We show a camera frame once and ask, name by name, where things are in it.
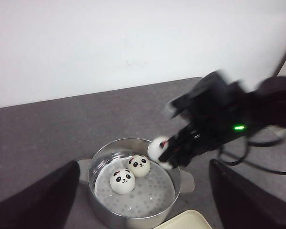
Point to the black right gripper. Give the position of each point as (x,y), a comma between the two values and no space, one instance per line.
(215,112)

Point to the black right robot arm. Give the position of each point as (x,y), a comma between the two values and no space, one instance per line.
(266,105)

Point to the white perforated steamer liner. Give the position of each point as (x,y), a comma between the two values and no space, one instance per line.
(151,195)

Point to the stainless steel steamer pot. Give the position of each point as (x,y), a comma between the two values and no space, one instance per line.
(90,168)

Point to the cream plastic tray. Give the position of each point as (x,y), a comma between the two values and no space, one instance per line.
(189,219)

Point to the panda bun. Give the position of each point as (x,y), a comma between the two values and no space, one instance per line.
(139,165)
(155,150)
(122,181)

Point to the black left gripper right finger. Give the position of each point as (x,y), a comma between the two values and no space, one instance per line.
(241,204)

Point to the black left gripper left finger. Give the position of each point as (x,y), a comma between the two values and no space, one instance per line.
(45,204)

